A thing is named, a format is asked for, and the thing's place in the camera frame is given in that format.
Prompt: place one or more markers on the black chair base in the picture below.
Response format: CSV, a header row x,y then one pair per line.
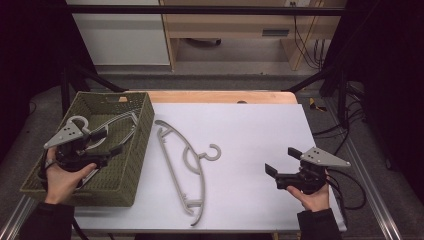
x,y
206,41

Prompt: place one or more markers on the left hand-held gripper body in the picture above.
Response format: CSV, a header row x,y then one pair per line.
x,y
68,133

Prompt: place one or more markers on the person's right hand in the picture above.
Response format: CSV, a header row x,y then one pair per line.
x,y
315,201

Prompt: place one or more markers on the grey plastic clothes hanger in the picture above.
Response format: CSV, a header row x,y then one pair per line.
x,y
80,117
128,136
166,125

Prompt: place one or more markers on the light wooden desk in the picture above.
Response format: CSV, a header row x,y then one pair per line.
x,y
226,25

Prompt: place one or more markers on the black horizontal frame bar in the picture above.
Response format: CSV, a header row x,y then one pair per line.
x,y
200,10

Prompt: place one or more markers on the white cabinet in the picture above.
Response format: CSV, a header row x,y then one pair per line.
x,y
123,36

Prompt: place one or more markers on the aluminium rail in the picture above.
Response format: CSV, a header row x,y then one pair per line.
x,y
373,196
15,220

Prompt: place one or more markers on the black stand legs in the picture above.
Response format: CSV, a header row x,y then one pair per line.
x,y
340,96
100,80

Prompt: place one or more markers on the olive green woven basket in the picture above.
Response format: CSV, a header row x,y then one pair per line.
x,y
110,100

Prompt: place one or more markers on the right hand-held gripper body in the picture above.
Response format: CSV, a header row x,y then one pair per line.
x,y
321,157

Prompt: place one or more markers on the white table mat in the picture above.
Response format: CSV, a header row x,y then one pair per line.
x,y
250,133

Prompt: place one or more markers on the person's left hand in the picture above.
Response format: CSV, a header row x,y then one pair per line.
x,y
61,185

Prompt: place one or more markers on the yellow and black tool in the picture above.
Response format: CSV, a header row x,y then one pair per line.
x,y
315,106

